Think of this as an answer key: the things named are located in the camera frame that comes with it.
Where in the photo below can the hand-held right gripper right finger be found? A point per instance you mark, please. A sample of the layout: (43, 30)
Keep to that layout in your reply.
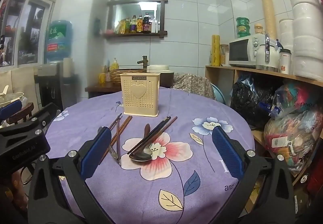
(227, 150)

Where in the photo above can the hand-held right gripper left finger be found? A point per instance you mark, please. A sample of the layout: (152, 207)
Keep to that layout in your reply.
(97, 150)

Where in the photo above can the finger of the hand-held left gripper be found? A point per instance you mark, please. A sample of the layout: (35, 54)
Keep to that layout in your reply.
(10, 110)
(48, 112)

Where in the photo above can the dark chopstick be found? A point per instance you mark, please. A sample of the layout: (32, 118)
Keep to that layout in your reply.
(118, 143)
(116, 119)
(151, 135)

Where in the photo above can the brown wooden chopstick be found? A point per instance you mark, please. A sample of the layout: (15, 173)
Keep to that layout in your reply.
(123, 128)
(127, 124)
(166, 125)

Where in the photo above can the beige plastic utensil holder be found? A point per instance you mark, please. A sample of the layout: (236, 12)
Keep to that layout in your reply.
(140, 95)

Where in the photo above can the wooden chair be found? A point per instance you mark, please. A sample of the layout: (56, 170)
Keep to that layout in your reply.
(22, 112)

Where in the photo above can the water dispenser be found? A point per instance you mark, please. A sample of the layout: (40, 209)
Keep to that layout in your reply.
(50, 87)

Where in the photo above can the beige board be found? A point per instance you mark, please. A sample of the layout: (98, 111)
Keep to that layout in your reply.
(20, 77)

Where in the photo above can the metal spoon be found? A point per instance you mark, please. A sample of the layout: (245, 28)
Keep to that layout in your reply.
(140, 156)

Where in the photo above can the beige roll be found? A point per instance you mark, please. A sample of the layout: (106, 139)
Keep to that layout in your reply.
(67, 67)

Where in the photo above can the black plastic bag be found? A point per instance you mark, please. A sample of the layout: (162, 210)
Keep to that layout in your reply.
(249, 105)

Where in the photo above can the light blue plastic basin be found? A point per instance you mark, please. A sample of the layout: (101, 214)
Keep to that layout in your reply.
(219, 95)

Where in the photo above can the dark wooden vanity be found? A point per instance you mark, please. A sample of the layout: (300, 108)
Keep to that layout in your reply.
(101, 88)

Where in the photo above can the clear bag of packets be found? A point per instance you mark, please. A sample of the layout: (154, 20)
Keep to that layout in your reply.
(290, 138)

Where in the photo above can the yellow cup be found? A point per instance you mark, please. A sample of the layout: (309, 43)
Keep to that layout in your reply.
(102, 78)

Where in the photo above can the purple floral tablecloth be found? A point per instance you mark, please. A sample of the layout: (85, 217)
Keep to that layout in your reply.
(181, 102)

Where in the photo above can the wooden shelf unit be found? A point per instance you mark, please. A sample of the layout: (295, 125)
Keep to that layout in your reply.
(219, 80)

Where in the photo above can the blue water jug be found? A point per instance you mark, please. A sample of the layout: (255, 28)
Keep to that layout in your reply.
(59, 42)

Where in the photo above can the blue plastic bag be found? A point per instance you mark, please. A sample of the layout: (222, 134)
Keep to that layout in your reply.
(242, 79)

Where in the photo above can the floral cloth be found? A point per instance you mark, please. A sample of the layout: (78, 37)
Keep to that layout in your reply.
(191, 85)

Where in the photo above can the window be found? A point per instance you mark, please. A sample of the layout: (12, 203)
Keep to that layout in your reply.
(25, 37)

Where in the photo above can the woven sink basin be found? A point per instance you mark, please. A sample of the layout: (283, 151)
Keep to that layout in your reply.
(116, 76)

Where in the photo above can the yellow soap bottle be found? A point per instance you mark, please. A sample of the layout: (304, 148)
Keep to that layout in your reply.
(115, 64)

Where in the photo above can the printed clear plastic bag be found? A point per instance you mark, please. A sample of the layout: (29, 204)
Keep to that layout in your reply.
(297, 97)

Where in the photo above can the clear jar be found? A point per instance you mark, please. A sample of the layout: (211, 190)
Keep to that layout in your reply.
(224, 57)

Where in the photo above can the white electric kettle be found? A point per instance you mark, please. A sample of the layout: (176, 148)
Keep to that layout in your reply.
(267, 59)

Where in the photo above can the white microwave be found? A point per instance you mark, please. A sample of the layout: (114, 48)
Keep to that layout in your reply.
(239, 51)

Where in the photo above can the bronze faucet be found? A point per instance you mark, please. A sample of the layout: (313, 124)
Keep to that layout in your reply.
(144, 61)

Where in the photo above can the yellow roll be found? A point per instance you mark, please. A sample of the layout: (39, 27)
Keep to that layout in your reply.
(216, 49)

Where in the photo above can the pink sponge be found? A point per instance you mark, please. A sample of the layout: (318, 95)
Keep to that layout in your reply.
(110, 31)

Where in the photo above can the white and brown rice cooker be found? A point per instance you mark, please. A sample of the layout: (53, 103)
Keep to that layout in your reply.
(161, 68)

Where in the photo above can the white cup with black lid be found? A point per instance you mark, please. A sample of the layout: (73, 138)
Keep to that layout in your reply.
(285, 62)

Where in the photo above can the green instant noodle bowl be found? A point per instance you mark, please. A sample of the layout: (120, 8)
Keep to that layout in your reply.
(243, 35)
(243, 20)
(243, 28)

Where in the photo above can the beige lidded jar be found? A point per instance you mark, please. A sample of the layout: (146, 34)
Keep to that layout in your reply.
(259, 29)

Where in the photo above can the row of condiment bottles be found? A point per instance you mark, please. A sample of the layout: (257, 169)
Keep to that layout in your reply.
(138, 25)

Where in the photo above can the wooden framed mirror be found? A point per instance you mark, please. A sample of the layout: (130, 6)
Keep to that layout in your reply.
(136, 9)

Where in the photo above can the tall paper cup stack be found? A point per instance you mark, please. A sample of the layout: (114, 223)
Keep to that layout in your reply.
(267, 11)

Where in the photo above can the stack of toilet paper rolls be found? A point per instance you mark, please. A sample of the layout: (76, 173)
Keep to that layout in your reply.
(302, 11)

